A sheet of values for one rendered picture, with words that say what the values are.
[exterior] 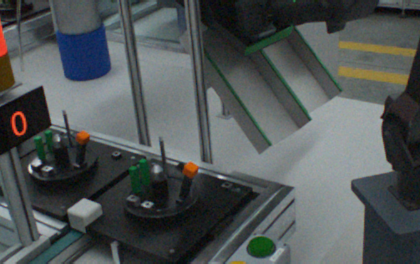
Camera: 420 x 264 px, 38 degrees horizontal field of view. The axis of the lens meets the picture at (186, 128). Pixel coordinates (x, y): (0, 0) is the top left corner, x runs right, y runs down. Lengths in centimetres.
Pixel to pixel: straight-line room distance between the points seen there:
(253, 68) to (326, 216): 34
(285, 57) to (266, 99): 15
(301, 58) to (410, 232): 63
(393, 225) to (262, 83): 50
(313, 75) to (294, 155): 19
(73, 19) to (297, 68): 80
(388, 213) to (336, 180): 44
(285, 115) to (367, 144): 29
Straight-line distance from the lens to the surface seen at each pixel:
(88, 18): 194
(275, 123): 126
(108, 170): 125
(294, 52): 142
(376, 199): 96
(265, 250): 100
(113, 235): 107
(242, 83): 126
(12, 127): 96
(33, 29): 237
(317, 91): 140
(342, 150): 147
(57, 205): 118
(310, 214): 126
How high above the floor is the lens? 160
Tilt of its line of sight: 27 degrees down
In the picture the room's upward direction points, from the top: 6 degrees counter-clockwise
